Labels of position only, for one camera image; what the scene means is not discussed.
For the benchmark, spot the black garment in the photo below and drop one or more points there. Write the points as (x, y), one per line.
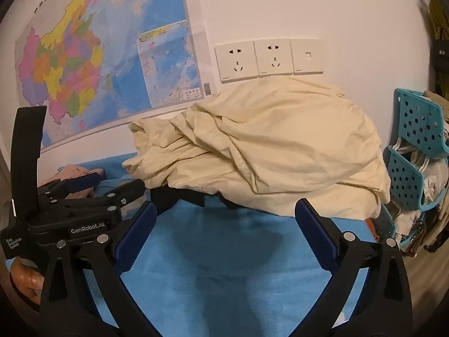
(168, 196)

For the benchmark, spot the blue printed blanket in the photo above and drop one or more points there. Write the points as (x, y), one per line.
(217, 270)

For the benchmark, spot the person's left hand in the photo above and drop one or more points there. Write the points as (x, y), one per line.
(28, 282)

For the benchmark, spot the white wall socket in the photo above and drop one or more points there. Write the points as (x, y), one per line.
(235, 61)
(273, 58)

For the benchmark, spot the yellow-green hanging cloth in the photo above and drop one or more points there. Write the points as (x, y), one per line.
(438, 17)

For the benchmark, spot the colourful wall map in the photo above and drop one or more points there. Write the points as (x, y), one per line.
(105, 42)

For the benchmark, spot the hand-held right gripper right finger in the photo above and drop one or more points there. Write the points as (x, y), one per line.
(315, 231)

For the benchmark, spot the pile of beige clothes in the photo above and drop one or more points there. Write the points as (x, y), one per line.
(435, 189)

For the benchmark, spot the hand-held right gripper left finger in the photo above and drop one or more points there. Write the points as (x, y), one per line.
(136, 235)

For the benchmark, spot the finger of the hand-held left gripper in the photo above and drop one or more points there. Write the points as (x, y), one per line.
(129, 187)
(82, 179)

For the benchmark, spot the black hanging object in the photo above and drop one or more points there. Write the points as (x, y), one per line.
(441, 54)

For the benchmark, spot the cream garment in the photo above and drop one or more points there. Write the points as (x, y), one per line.
(263, 140)

